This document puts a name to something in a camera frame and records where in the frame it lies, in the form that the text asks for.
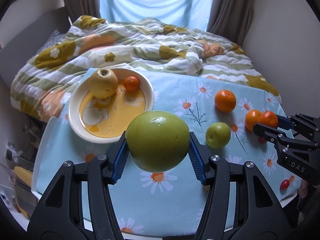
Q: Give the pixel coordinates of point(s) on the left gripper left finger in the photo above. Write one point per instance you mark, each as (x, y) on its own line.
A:
(77, 203)

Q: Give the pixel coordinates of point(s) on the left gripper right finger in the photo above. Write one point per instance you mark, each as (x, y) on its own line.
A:
(240, 202)

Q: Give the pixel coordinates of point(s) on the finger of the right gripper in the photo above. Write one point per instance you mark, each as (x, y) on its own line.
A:
(286, 122)
(270, 134)

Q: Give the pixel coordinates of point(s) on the medium orange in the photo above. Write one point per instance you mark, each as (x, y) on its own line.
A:
(251, 119)

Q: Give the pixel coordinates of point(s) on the red cherry tomato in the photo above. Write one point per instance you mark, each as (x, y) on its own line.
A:
(284, 185)

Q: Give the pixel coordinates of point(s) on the small green apple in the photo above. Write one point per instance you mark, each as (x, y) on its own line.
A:
(218, 135)

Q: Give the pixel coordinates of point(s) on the large orange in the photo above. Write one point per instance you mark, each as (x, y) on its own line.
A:
(225, 101)

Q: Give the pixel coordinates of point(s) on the large green apple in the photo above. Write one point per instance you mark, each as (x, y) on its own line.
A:
(158, 141)

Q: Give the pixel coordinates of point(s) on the small dimpled mandarin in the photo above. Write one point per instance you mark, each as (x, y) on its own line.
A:
(131, 84)

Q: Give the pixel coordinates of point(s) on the blue daisy tablecloth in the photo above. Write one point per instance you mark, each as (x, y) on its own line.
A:
(158, 194)

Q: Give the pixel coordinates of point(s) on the cream yellow duck bowl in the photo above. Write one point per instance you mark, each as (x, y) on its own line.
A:
(103, 121)

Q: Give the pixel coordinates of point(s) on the green striped floral duvet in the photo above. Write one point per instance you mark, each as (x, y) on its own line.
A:
(44, 84)

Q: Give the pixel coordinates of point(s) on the yellow apple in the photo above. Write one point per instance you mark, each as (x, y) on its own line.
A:
(103, 83)

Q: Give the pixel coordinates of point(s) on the right brown curtain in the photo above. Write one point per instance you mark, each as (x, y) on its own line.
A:
(230, 19)

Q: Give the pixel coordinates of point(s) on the light blue window sheet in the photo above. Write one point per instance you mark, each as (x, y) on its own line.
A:
(183, 13)

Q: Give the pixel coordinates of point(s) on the grey headboard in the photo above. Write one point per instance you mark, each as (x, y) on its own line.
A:
(26, 43)

